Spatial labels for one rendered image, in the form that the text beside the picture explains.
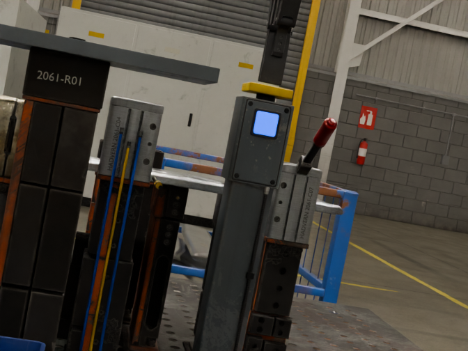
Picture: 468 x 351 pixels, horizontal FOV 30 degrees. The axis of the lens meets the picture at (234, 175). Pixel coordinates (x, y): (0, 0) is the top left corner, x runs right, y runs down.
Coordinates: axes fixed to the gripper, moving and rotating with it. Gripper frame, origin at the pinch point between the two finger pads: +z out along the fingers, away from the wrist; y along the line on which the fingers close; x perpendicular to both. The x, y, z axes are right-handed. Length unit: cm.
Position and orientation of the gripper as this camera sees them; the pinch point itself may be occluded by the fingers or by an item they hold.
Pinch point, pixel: (274, 57)
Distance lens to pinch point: 117.7
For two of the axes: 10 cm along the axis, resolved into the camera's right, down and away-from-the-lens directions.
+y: -1.5, -0.8, 9.8
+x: -9.7, -1.8, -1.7
